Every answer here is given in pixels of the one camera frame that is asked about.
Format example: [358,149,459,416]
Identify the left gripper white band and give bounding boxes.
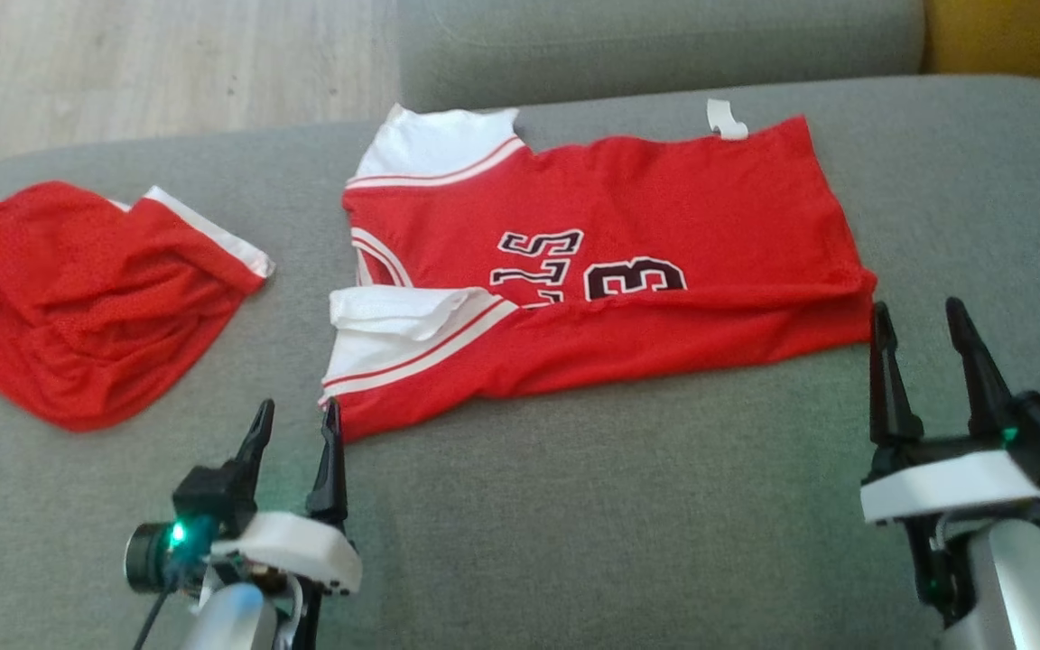
[212,399,364,598]

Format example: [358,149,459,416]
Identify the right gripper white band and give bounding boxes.
[859,297,1040,525]

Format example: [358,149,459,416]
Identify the red mesh shorts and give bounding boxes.
[0,180,276,433]

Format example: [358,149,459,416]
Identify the red white basketball jersey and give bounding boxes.
[319,98,878,444]

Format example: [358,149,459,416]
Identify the grey sofa seat cushion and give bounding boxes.
[0,74,1040,650]

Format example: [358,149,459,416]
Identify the yellow furniture piece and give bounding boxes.
[924,0,1040,101]

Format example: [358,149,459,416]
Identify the grey sofa back cushion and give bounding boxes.
[393,0,928,115]

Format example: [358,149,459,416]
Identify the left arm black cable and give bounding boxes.
[131,578,180,650]

